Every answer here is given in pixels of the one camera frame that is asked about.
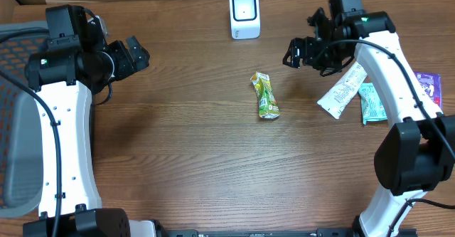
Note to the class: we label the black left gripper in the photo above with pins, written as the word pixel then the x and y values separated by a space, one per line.
pixel 129 63

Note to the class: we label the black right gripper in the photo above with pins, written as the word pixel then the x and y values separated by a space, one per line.
pixel 312 60

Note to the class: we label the green tea packet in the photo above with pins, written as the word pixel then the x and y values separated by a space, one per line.
pixel 267 104

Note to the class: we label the white cosmetic tube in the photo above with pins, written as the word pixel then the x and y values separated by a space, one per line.
pixel 337 98

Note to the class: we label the teal snack packet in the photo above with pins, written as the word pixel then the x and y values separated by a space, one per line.
pixel 371 105

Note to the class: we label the purple snack packet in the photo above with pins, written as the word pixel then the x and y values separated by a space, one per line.
pixel 431 83

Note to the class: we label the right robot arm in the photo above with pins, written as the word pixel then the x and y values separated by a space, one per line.
pixel 418 151

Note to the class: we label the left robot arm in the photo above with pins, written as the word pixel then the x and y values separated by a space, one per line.
pixel 77 64

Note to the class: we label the grey plastic mesh basket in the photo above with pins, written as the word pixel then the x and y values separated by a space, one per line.
pixel 21 144

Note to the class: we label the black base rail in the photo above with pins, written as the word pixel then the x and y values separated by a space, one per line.
pixel 320 232

